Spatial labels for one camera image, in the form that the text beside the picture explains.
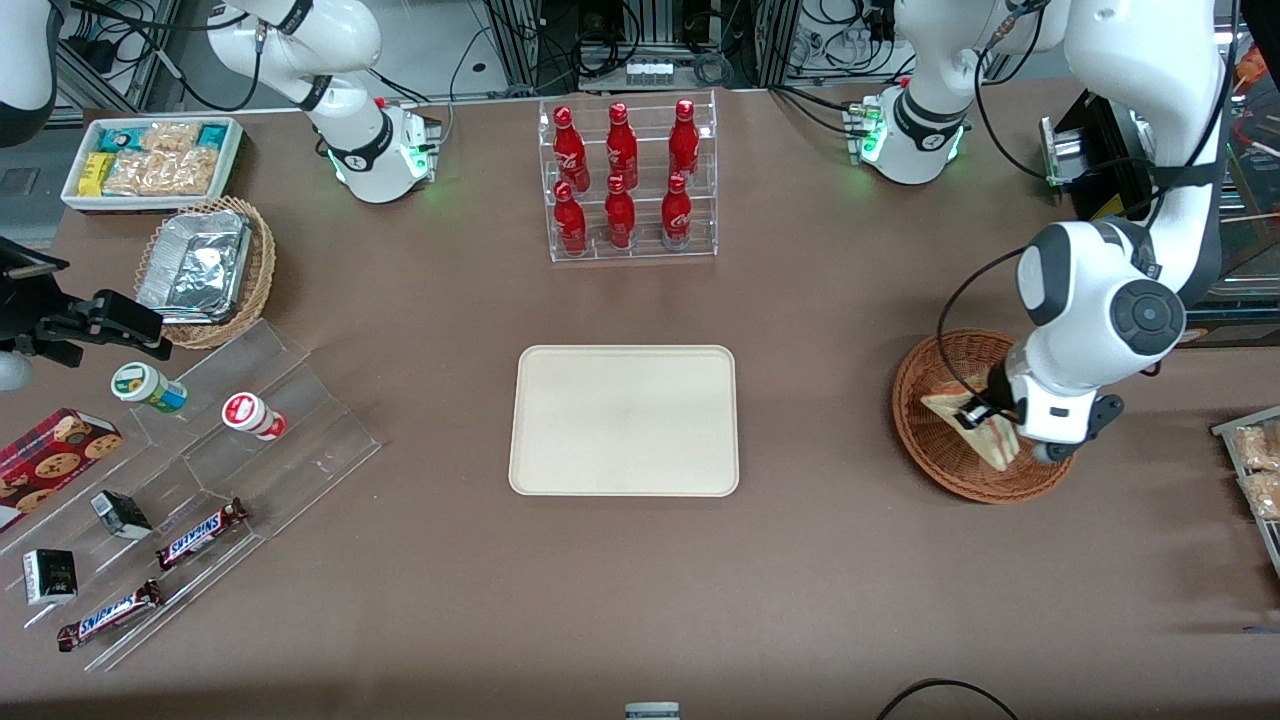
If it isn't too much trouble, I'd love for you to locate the clear acrylic bottle rack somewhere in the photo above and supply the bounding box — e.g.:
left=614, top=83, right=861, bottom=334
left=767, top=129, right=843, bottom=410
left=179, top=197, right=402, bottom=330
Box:
left=538, top=90, right=719, bottom=264

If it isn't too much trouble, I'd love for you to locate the cream plastic serving tray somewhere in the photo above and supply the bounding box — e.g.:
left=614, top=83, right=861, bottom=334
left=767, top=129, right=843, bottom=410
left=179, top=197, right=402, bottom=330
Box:
left=508, top=345, right=740, bottom=498

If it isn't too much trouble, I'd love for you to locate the red cola bottle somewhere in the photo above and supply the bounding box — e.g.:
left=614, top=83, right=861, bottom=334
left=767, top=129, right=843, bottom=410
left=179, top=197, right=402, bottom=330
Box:
left=661, top=173, right=693, bottom=251
left=553, top=180, right=588, bottom=257
left=605, top=102, right=639, bottom=189
left=604, top=175, right=637, bottom=251
left=553, top=106, right=591, bottom=193
left=668, top=98, right=701, bottom=183

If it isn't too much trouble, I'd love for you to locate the small black drink carton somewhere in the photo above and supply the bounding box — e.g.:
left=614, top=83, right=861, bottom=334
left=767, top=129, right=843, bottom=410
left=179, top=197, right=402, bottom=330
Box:
left=22, top=548, right=79, bottom=607
left=90, top=490, right=153, bottom=541

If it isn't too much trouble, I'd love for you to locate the clear acrylic stepped shelf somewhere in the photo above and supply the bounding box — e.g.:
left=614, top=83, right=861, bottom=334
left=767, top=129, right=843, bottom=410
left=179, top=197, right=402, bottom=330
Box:
left=0, top=318, right=383, bottom=673

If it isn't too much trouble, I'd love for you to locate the green lid yoghurt cup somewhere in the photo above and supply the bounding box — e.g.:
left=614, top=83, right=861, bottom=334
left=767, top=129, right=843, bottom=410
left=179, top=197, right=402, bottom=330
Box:
left=110, top=362, right=189, bottom=415

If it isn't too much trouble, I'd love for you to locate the clear cracker bag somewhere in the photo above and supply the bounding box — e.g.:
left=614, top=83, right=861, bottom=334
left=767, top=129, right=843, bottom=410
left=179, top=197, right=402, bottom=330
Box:
left=1232, top=422, right=1280, bottom=471
left=103, top=150, right=171, bottom=197
left=140, top=122, right=203, bottom=154
left=1240, top=472, right=1280, bottom=521
left=165, top=148, right=223, bottom=197

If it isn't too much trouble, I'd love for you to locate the Snickers chocolate bar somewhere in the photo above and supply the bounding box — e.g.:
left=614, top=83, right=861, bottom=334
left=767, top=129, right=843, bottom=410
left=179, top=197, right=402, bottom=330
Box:
left=56, top=578, right=164, bottom=653
left=155, top=497, right=249, bottom=572

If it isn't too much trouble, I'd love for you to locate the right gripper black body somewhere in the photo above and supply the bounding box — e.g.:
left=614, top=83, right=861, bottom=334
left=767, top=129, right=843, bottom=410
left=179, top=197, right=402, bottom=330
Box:
left=0, top=237, right=96, bottom=366

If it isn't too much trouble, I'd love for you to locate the red lid yoghurt cup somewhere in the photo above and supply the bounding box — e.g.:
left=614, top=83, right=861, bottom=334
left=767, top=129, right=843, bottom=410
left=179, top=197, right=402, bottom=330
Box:
left=221, top=392, right=288, bottom=442

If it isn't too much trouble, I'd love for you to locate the grey metal snack tray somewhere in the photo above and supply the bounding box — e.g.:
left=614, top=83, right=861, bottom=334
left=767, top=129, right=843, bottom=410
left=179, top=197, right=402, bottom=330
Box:
left=1210, top=405, right=1280, bottom=581

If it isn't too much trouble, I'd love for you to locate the black metal equipment box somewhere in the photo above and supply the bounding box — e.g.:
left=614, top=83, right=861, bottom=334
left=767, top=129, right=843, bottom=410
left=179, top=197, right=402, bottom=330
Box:
left=1038, top=88, right=1280, bottom=349

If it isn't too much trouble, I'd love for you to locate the brown round wicker basket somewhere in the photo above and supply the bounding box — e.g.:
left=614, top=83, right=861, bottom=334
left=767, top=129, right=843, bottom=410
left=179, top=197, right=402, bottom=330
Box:
left=892, top=329, right=1080, bottom=504

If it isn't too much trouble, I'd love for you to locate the white plastic snack bin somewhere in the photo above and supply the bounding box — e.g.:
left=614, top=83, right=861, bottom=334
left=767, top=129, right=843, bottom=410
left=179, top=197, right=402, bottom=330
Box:
left=60, top=116, right=245, bottom=214

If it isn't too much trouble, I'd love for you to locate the triangular sandwich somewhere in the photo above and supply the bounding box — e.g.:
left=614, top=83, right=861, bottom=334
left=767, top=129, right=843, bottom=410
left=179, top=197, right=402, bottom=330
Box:
left=920, top=388, right=1023, bottom=472

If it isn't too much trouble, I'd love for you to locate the red tartan cookie box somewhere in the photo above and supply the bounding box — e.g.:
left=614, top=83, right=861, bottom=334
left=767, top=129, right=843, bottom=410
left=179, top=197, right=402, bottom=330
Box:
left=0, top=407, right=124, bottom=534

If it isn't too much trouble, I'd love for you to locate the aluminium frame structure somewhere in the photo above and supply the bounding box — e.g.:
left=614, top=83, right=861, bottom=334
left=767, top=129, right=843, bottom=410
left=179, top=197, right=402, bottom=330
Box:
left=485, top=0, right=801, bottom=91

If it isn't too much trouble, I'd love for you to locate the light wicker basket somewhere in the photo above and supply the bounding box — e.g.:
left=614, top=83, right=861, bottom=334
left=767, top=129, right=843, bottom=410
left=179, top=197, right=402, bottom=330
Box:
left=133, top=195, right=277, bottom=351

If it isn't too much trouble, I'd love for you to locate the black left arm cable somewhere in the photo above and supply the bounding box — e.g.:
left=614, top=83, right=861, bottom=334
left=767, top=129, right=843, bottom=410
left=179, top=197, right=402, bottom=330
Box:
left=937, top=0, right=1236, bottom=401

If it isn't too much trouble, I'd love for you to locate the black table cable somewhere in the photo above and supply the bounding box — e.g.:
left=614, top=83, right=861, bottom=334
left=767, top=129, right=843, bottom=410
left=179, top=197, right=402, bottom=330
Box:
left=877, top=678, right=1021, bottom=720

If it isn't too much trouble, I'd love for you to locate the silver foil tray stack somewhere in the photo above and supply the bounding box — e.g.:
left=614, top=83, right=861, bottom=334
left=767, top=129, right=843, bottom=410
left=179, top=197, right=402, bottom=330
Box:
left=136, top=208, right=253, bottom=325

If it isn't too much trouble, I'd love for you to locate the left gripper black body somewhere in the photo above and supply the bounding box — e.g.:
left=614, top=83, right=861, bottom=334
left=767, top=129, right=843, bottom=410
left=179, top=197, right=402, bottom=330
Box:
left=986, top=360, right=1021, bottom=426

